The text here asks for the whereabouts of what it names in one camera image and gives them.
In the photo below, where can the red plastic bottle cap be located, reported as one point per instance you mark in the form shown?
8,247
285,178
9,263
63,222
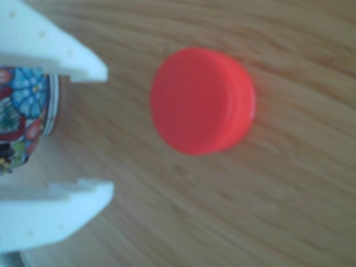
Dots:
194,103

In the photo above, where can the colourful painted ceramic cup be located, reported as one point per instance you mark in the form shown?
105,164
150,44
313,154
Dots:
25,111

